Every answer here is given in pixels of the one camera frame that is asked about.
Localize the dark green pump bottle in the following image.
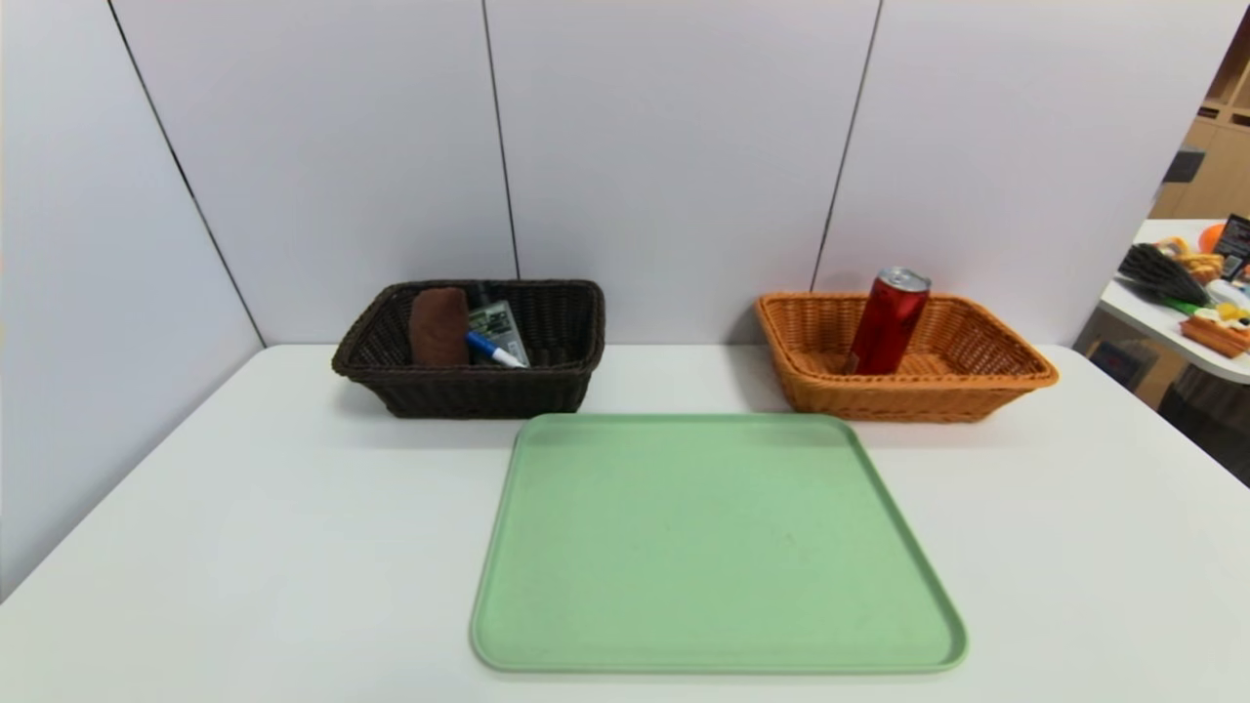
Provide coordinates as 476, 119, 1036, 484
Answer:
467, 283, 531, 369

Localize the blue and white marker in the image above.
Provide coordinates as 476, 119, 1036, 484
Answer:
465, 330, 528, 370

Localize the brown towel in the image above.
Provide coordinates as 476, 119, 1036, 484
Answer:
408, 287, 472, 368

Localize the red soda can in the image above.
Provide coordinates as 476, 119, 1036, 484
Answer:
846, 268, 932, 376

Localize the dark brown wicker basket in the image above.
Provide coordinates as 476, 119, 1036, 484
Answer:
332, 279, 606, 420

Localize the orange wicker basket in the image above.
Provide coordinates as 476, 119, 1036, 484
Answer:
754, 292, 1060, 424

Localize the yellow toy food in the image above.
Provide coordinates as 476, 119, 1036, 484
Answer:
1160, 236, 1227, 286

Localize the light green plastic tray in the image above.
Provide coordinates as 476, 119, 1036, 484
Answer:
470, 412, 969, 675

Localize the dark storage box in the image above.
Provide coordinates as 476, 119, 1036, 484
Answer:
1089, 337, 1146, 385

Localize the white round side table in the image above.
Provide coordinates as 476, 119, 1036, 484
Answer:
1098, 219, 1250, 385

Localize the black woven mat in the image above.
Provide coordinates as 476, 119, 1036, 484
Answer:
1118, 243, 1212, 307

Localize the dark chair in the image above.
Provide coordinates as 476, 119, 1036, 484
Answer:
1158, 366, 1250, 486

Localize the brown toy waffle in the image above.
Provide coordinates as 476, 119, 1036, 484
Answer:
1180, 310, 1250, 357

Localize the black snack package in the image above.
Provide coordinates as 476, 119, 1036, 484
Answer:
1217, 213, 1250, 282

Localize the wooden shelf unit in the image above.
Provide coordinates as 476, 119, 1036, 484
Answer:
1148, 20, 1250, 221

